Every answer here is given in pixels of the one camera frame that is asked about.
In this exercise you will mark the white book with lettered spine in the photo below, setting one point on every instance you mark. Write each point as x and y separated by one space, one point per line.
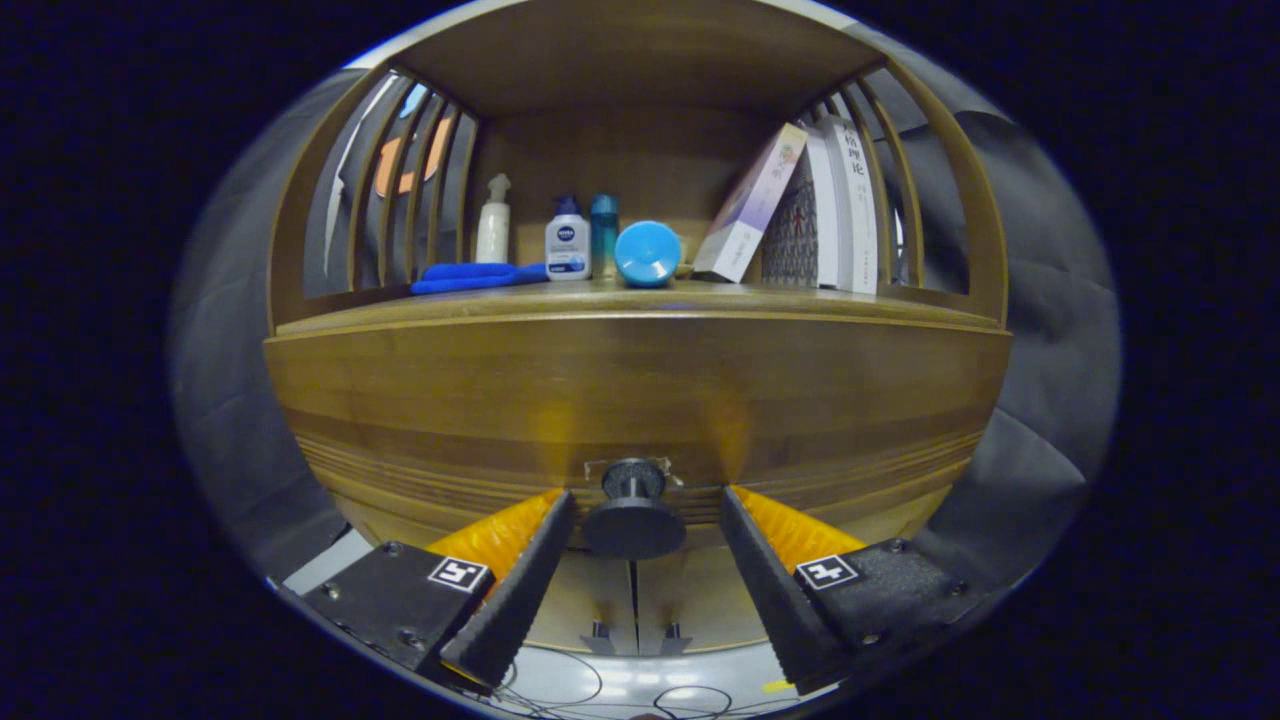
860 230

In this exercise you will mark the folded blue cloth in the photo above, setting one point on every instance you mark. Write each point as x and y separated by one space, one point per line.
470 275

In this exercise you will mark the wooden countertop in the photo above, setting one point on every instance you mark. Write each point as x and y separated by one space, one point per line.
700 292

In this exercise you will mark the wooden cabinet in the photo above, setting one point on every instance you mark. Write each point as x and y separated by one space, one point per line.
640 150

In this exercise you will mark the blue cosmetic tube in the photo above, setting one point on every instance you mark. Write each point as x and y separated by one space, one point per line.
648 254

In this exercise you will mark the patterned grey book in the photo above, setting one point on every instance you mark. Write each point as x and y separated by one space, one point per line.
795 235

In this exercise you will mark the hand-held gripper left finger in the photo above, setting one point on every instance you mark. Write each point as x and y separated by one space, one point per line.
515 600

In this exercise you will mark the plain white book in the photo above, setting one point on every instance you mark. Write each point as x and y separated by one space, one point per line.
825 220

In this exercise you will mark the teal translucent bottle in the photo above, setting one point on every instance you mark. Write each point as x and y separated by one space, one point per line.
603 235

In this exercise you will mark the wooden cabinet door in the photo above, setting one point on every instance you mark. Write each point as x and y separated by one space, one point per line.
590 600
690 600

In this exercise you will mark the wooden drawer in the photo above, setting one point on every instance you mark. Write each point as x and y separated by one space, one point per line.
600 400

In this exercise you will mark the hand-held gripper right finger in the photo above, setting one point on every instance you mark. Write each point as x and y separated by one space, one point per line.
770 590

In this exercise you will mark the white pump bottle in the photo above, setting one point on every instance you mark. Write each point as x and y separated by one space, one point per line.
492 235

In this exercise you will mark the purple cover book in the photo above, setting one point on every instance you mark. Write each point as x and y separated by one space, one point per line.
750 205

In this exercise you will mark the white bottle with blue cap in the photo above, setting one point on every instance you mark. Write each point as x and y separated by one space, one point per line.
567 250

